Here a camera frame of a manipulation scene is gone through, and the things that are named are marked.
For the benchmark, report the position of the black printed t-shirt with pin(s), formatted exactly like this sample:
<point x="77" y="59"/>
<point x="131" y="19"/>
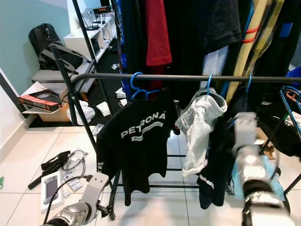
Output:
<point x="136" y="150"/>

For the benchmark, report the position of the white handheld console box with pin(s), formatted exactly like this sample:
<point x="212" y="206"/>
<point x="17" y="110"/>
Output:
<point x="51" y="188"/>

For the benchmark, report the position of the black hanging shirt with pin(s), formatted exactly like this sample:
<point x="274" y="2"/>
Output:
<point x="188" y="37"/>

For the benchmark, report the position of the white shelf unit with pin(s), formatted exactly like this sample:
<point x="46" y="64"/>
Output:
<point x="77" y="42"/>

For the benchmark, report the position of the white plastic bag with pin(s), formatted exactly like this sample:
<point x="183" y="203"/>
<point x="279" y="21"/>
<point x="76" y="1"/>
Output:
<point x="82" y="113"/>

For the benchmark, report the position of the black backpack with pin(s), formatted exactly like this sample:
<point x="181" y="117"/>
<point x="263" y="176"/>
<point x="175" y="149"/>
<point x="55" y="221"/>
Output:
<point x="42" y="37"/>

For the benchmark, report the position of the black grey bag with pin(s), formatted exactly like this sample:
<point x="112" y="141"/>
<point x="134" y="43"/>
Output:
<point x="61" y="56"/>

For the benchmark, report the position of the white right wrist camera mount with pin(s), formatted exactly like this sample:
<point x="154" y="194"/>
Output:
<point x="244" y="129"/>

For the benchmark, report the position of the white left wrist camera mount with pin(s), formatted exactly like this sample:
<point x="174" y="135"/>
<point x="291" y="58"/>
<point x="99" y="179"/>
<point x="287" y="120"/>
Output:
<point x="96" y="183"/>

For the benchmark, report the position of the light blue cloth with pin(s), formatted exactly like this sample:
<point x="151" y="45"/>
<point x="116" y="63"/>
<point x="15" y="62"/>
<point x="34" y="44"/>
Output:
<point x="276" y="181"/>

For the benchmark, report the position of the dark navy hanging garment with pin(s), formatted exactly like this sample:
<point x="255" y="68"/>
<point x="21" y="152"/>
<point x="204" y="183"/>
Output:
<point x="218" y="165"/>

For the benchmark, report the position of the brown cardboard box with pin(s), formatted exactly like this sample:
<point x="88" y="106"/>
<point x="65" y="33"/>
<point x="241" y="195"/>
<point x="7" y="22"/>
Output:
<point x="49" y="115"/>

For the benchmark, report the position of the blue printed hanging garment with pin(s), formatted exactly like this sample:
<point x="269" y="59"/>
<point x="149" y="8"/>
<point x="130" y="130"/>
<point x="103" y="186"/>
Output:
<point x="123" y="28"/>

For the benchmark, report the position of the red hanging shirt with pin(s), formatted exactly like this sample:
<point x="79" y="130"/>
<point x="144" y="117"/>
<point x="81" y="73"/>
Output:
<point x="157" y="33"/>

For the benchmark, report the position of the red black flat box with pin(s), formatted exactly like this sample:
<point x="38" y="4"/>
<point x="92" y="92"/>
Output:
<point x="40" y="100"/>

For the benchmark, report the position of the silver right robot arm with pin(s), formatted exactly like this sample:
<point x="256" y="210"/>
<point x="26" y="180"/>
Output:
<point x="254" y="165"/>

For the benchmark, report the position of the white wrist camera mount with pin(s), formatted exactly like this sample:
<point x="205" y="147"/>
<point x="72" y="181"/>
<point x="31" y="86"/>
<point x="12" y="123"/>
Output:
<point x="96" y="183"/>
<point x="244" y="129"/>

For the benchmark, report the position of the grey padded bench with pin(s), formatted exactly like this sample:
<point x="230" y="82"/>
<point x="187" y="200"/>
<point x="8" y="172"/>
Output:
<point x="56" y="77"/>

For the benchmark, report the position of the yellow striped hanging garment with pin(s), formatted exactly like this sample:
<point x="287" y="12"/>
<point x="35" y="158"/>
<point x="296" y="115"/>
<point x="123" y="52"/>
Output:
<point x="258" y="19"/>

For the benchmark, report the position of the blue plastic hanger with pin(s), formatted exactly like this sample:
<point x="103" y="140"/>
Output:
<point x="209" y="84"/>
<point x="249" y="84"/>
<point x="132" y="82"/>

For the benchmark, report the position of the black metal clothes rack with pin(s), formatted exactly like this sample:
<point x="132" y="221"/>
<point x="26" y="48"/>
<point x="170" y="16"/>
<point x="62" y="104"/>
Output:
<point x="169" y="76"/>

